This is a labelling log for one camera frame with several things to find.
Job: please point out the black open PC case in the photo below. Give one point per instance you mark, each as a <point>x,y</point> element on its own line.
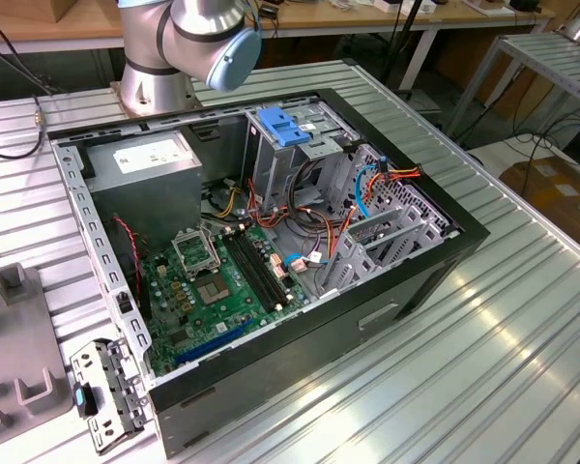
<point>319,348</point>

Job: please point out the metal CPU socket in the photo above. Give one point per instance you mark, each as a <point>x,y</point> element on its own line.
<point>193,253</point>

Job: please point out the grey metal drive cage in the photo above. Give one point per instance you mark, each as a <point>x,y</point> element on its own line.
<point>275,164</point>

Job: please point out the blue plastic drive latch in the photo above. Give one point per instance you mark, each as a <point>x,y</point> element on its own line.
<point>280,128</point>

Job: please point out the grey parts rack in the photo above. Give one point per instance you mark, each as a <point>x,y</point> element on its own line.
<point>14,348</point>

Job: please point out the grey metal slot bracket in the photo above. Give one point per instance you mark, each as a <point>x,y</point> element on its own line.
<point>88,360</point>

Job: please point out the black RAM slot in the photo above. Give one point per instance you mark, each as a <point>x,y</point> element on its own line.
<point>261,268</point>
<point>249,274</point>
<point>267,265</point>
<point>255,271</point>

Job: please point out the square chipset chip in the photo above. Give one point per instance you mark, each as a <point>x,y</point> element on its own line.
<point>213,290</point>

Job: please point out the brown cardboard box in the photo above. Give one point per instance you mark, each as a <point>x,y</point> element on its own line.
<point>556,188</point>

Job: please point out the blue expansion slot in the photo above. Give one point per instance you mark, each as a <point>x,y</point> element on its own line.
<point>212,343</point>

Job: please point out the metal slat side table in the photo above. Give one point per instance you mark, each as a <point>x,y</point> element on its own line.
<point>551,58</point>

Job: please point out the grey metal disk bay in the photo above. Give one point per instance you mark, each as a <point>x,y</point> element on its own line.
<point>406,203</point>

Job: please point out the wooden desk white frame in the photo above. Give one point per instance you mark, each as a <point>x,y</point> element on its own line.
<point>96,19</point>

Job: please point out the green motherboard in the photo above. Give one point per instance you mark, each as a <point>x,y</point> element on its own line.
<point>241,319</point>

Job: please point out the grey power supply unit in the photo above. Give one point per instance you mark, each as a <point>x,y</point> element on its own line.
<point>145,203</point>

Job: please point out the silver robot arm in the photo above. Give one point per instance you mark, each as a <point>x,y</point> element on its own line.
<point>193,29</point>

